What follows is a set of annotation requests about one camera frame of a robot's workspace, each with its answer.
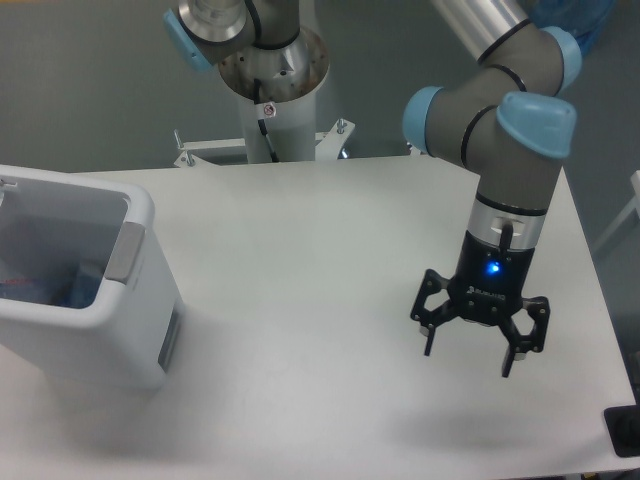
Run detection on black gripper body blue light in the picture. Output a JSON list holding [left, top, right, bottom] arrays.
[[446, 231, 535, 326]]

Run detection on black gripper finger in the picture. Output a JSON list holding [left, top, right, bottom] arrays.
[[409, 268, 464, 357], [498, 294, 551, 379]]

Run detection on clear plastic water bottle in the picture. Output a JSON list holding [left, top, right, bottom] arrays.
[[1, 274, 69, 305]]

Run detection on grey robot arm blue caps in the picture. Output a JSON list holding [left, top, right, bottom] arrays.
[[163, 1, 582, 373]]

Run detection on white plastic trash can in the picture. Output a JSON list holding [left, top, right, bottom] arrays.
[[1, 166, 182, 389]]

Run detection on black clamp at table edge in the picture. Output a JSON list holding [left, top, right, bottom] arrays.
[[603, 405, 639, 458]]

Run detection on blue plastic bag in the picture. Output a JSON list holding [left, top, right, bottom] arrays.
[[522, 0, 616, 56]]

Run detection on white furniture frame right edge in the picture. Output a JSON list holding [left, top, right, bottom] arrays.
[[592, 170, 639, 258]]

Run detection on black cable on pedestal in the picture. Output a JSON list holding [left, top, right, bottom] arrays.
[[253, 78, 280, 163]]

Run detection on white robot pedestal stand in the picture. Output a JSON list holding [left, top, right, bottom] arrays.
[[174, 26, 355, 167]]

